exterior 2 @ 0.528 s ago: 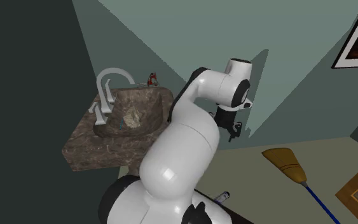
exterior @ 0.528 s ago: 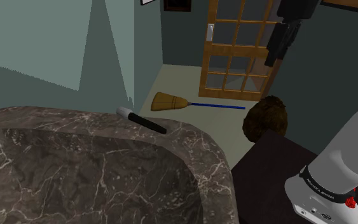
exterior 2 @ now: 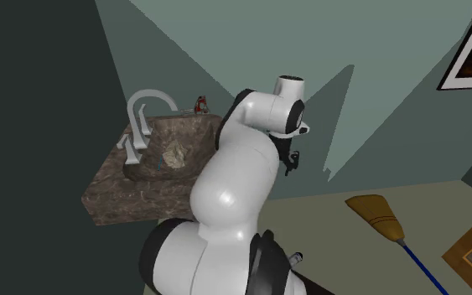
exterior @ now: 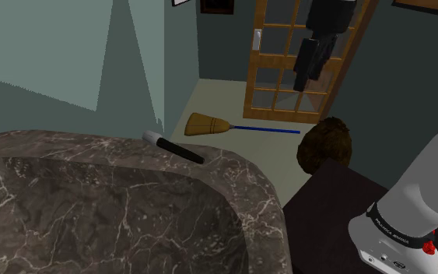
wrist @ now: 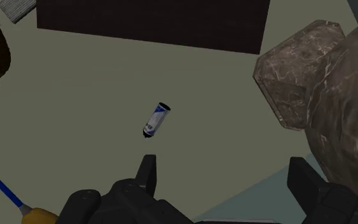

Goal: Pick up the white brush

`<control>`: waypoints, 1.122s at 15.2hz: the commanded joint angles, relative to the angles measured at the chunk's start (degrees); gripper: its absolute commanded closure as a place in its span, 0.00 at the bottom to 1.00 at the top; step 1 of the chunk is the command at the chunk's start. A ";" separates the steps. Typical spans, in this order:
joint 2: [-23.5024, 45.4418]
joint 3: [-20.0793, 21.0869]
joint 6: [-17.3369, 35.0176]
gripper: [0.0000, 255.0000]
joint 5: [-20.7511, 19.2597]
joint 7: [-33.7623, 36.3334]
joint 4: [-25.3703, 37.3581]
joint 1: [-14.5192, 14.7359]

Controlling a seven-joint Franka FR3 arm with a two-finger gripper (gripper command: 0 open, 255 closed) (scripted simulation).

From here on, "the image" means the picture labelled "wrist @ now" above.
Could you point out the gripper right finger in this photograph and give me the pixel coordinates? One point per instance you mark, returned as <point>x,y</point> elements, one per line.
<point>321,198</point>

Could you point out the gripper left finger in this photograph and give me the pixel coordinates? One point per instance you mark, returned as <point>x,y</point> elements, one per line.
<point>126,198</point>

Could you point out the blue and white can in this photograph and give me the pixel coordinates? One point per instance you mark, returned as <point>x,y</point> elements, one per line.
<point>156,119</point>

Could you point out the brown marble figure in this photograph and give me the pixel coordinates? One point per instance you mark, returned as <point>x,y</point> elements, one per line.
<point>330,93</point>

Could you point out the grey ribbed object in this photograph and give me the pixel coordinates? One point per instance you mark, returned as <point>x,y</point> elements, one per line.
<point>16,8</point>

